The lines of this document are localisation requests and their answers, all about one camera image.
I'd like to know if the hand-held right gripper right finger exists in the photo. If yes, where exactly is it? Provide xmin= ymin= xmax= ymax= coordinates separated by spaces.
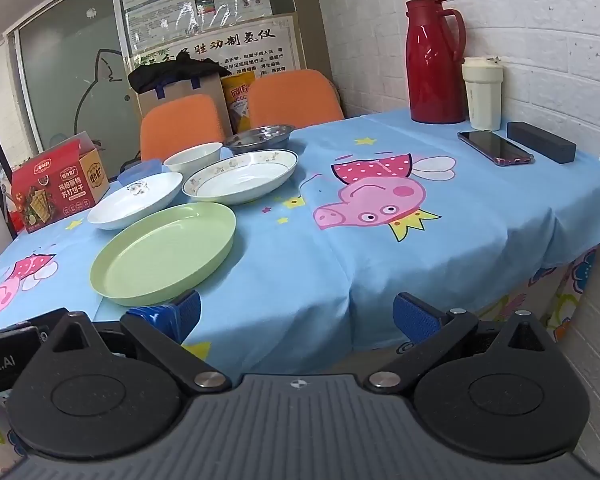
xmin=366 ymin=292 xmax=556 ymax=395

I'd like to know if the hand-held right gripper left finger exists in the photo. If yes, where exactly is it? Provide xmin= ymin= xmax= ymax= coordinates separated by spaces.
xmin=45 ymin=289 xmax=227 ymax=395

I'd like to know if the blue plastic bowl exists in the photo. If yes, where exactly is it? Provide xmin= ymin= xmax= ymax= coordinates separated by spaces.
xmin=118 ymin=159 xmax=167 ymax=186

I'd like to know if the green plastic plate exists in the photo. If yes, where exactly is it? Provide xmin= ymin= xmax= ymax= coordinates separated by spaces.
xmin=90 ymin=202 xmax=237 ymax=307

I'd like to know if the blue cartoon printed tablecloth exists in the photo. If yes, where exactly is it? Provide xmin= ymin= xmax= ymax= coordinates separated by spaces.
xmin=0 ymin=107 xmax=600 ymax=376

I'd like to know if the white round printed plate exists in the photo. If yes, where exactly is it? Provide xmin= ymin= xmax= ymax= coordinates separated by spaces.
xmin=87 ymin=172 xmax=184 ymax=231

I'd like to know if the white oval floral-rim plate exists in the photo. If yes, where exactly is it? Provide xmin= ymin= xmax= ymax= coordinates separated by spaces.
xmin=182 ymin=149 xmax=299 ymax=206

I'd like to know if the white ceramic bowl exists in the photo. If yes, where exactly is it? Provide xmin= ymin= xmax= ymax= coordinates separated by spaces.
xmin=163 ymin=142 xmax=224 ymax=177

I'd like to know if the floral printed cloth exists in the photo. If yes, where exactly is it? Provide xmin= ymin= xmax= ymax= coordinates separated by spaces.
xmin=480 ymin=247 xmax=600 ymax=342

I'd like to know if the red snack box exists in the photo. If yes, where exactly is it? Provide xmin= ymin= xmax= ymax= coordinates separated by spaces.
xmin=11 ymin=131 xmax=111 ymax=234

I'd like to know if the orange chair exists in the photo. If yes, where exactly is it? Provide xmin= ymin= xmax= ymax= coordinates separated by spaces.
xmin=248 ymin=69 xmax=345 ymax=131
xmin=140 ymin=94 xmax=227 ymax=162

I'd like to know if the metal bowl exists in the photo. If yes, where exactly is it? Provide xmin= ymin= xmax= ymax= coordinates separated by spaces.
xmin=223 ymin=124 xmax=296 ymax=156

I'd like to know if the smartphone in clear case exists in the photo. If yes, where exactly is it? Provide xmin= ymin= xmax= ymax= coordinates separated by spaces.
xmin=457 ymin=130 xmax=535 ymax=167

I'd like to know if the yellow snack bag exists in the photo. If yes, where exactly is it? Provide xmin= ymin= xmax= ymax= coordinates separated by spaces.
xmin=221 ymin=71 xmax=257 ymax=133

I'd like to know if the black rectangular box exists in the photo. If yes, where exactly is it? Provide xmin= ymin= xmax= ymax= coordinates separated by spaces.
xmin=507 ymin=121 xmax=577 ymax=164

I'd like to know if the cardboard box with black cloth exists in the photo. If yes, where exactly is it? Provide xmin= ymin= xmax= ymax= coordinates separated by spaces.
xmin=137 ymin=72 xmax=233 ymax=136

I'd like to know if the cream tumbler cup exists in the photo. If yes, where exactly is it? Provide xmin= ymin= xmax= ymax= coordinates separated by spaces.
xmin=461 ymin=56 xmax=504 ymax=131

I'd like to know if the black cloth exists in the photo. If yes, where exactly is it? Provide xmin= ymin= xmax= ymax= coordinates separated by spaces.
xmin=128 ymin=55 xmax=232 ymax=95

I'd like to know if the red thermos jug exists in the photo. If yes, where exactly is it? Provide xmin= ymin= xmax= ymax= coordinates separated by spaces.
xmin=405 ymin=0 xmax=467 ymax=124

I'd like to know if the frosted glass panel cartoon drawing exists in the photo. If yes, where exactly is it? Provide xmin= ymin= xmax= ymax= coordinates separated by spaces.
xmin=17 ymin=0 xmax=141 ymax=161

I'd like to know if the framed calligraphy poster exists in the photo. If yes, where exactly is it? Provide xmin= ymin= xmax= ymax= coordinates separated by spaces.
xmin=125 ymin=12 xmax=301 ymax=92

